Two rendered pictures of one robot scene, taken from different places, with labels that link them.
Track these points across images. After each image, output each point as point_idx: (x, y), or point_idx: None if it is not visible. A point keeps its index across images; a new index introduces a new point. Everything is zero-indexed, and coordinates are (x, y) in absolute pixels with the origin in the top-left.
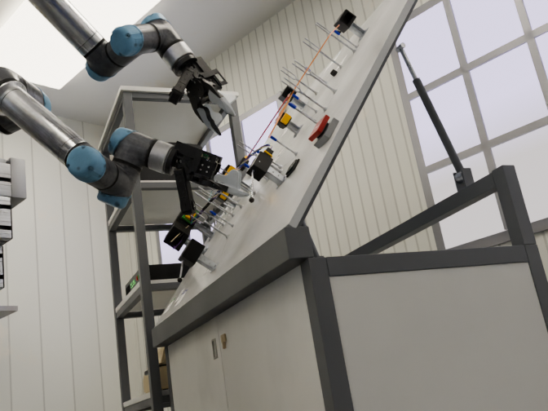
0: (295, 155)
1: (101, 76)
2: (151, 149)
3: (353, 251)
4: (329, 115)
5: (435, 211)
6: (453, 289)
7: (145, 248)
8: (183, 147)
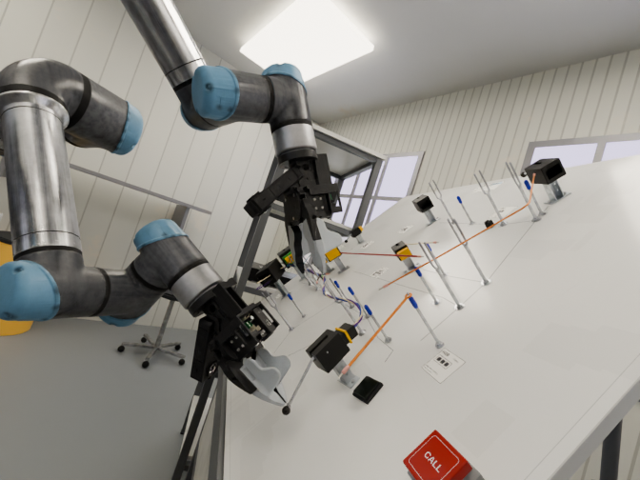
0: (386, 342)
1: (192, 125)
2: (177, 279)
3: None
4: (464, 355)
5: None
6: None
7: (253, 257)
8: (223, 296)
